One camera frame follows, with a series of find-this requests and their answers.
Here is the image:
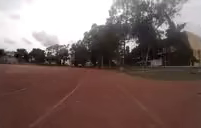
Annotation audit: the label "white painted lane lines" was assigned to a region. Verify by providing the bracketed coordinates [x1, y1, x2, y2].
[0, 83, 201, 128]

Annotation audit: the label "red running track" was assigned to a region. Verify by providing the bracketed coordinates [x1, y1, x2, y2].
[0, 63, 201, 128]

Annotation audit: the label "grass strip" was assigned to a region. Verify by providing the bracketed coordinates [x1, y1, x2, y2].
[124, 66, 201, 82]

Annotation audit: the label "distant low buildings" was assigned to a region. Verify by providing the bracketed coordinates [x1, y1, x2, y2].
[0, 49, 21, 65]

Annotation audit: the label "row of trees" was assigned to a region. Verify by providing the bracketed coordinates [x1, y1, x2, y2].
[0, 0, 201, 68]

